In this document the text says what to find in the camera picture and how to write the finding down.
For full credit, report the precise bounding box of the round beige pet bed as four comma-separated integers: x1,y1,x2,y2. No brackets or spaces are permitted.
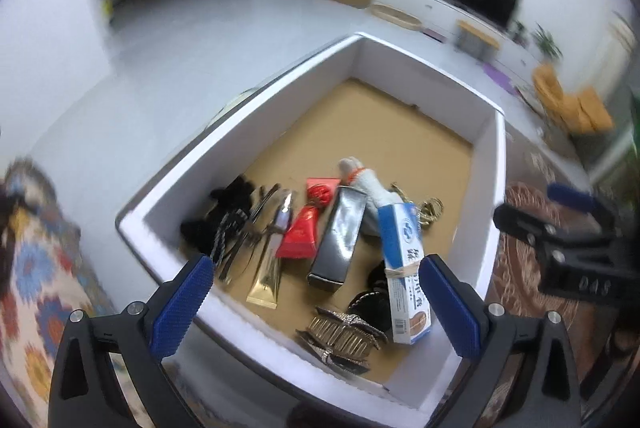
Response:
370,2,423,32

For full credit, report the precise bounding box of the colourful patterned cushion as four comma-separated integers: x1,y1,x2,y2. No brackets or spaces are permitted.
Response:
0,158,117,428

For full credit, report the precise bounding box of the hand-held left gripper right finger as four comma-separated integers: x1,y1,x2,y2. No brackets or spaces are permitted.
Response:
419,254,583,428

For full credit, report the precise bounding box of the white foam storage box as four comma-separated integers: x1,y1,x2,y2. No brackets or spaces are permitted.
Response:
116,33,507,411

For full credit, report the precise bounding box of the black cardboard box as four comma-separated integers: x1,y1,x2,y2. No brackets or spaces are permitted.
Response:
306,185,368,293

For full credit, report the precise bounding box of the white knit glove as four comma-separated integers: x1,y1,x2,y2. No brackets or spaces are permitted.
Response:
337,157,401,236

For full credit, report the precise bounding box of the wooden bench with metal legs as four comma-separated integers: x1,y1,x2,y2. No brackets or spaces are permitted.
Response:
456,19,501,59

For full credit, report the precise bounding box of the white television cabinet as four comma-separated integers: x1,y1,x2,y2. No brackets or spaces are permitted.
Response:
357,0,546,74

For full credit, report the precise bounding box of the gold squeeze tube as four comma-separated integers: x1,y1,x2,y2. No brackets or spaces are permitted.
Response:
246,191,297,308

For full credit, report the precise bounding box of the gold wire hair accessory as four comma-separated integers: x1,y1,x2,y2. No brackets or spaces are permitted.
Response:
394,182,445,226

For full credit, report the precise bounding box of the metal comb hair clip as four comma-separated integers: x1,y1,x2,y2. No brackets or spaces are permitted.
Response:
295,305,388,375

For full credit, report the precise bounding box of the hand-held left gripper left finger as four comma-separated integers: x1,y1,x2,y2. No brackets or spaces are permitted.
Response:
47,254,216,428

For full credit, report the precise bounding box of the green leafy potted plant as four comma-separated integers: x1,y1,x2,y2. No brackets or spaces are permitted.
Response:
532,24,563,59

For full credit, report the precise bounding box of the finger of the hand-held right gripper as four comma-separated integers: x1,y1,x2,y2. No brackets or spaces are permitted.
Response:
492,204,557,250
547,183,603,215

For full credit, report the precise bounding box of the blue and white carton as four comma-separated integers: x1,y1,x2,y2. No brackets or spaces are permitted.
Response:
377,202,433,345

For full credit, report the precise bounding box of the purple floor mat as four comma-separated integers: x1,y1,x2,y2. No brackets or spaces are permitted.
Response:
482,63,517,95

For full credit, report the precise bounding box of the black velvet drawstring pouch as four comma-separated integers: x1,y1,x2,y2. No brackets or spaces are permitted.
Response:
181,175,256,265

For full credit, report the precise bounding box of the yellow lounge chair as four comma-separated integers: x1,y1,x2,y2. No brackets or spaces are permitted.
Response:
532,63,615,134

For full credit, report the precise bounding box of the red gift pouch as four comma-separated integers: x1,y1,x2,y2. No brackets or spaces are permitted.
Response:
275,177,342,259

